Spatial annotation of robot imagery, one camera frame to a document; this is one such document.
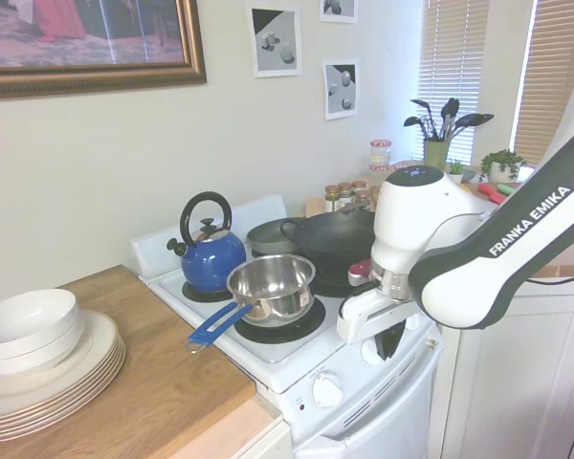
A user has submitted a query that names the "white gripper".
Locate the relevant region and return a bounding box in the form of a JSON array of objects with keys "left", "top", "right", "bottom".
[{"left": 335, "top": 281, "right": 422, "bottom": 361}]

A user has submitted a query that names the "white stove knob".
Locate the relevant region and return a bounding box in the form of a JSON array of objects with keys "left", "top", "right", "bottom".
[
  {"left": 360, "top": 339, "right": 382, "bottom": 367},
  {"left": 311, "top": 371, "right": 344, "bottom": 410}
]

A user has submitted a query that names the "white electric stove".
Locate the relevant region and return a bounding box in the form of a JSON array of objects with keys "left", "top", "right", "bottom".
[{"left": 129, "top": 193, "right": 444, "bottom": 459}]

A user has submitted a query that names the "black coil burner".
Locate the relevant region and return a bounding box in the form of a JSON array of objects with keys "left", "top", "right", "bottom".
[
  {"left": 181, "top": 279, "right": 243, "bottom": 303},
  {"left": 232, "top": 295, "right": 326, "bottom": 344},
  {"left": 310, "top": 270, "right": 364, "bottom": 298}
]

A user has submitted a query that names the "white oven door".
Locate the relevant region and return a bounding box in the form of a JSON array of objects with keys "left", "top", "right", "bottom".
[{"left": 291, "top": 341, "right": 444, "bottom": 459}]

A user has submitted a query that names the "black wok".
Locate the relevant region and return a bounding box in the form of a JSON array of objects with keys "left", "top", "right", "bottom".
[{"left": 279, "top": 203, "right": 378, "bottom": 281}]

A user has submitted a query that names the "white cabinet with door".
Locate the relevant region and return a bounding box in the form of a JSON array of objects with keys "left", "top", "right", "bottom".
[{"left": 432, "top": 274, "right": 574, "bottom": 459}]

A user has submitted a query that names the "wooden cutting board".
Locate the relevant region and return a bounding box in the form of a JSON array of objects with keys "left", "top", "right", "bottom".
[{"left": 304, "top": 184, "right": 382, "bottom": 217}]

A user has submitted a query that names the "grey frying pan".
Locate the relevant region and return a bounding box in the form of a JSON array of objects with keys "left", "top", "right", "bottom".
[{"left": 246, "top": 217, "right": 312, "bottom": 257}]

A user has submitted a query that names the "small plant white pot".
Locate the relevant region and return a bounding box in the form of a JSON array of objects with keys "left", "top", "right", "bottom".
[{"left": 447, "top": 158, "right": 466, "bottom": 186}]

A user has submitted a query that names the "red knife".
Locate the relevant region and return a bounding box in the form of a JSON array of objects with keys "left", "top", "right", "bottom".
[{"left": 476, "top": 184, "right": 503, "bottom": 205}]

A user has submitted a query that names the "glass jar red checkered lid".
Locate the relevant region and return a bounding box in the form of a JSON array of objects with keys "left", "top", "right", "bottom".
[{"left": 368, "top": 138, "right": 394, "bottom": 172}]

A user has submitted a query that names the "green utensil holder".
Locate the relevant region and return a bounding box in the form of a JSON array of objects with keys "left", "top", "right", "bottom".
[{"left": 423, "top": 138, "right": 451, "bottom": 172}]

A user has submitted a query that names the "bushy plant white pot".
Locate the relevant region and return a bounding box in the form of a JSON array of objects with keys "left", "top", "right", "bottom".
[{"left": 479, "top": 148, "right": 528, "bottom": 186}]

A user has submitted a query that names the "black kitchen utensil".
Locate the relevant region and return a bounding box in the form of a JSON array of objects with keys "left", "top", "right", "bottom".
[
  {"left": 452, "top": 113, "right": 496, "bottom": 141},
  {"left": 439, "top": 98, "right": 461, "bottom": 141},
  {"left": 404, "top": 116, "right": 431, "bottom": 141},
  {"left": 409, "top": 98, "right": 436, "bottom": 140}
]

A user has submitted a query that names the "tall grey shapes paper print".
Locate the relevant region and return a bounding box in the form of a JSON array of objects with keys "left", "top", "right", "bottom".
[{"left": 321, "top": 58, "right": 360, "bottom": 121}]

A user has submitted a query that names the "white plate gold rim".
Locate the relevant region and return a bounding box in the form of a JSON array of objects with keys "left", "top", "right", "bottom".
[
  {"left": 0, "top": 357, "right": 127, "bottom": 444},
  {"left": 0, "top": 345, "right": 125, "bottom": 429},
  {"left": 0, "top": 308, "right": 121, "bottom": 403},
  {"left": 0, "top": 334, "right": 123, "bottom": 416},
  {"left": 0, "top": 339, "right": 124, "bottom": 423},
  {"left": 0, "top": 351, "right": 126, "bottom": 436}
]

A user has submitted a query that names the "large grey shapes paper print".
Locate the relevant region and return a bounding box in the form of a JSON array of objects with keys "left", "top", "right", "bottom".
[{"left": 247, "top": 0, "right": 302, "bottom": 79}]

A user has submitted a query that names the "white bowl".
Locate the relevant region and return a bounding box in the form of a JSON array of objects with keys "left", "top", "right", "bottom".
[
  {"left": 0, "top": 288, "right": 80, "bottom": 346},
  {"left": 0, "top": 332, "right": 95, "bottom": 378},
  {"left": 0, "top": 317, "right": 84, "bottom": 362}
]

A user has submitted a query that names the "small grey shapes paper print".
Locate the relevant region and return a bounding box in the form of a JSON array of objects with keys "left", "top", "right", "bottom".
[{"left": 319, "top": 0, "right": 359, "bottom": 24}]

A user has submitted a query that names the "gold framed painting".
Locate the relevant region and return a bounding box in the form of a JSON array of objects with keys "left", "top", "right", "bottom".
[{"left": 0, "top": 0, "right": 209, "bottom": 100}]

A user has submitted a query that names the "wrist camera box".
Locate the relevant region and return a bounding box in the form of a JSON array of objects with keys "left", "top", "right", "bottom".
[{"left": 346, "top": 260, "right": 380, "bottom": 298}]

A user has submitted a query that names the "steel saucepan blue handle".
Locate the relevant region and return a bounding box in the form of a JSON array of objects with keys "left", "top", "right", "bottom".
[{"left": 185, "top": 254, "right": 317, "bottom": 355}]

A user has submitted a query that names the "blue kettle black handle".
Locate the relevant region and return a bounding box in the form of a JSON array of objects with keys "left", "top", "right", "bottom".
[{"left": 166, "top": 190, "right": 248, "bottom": 294}]

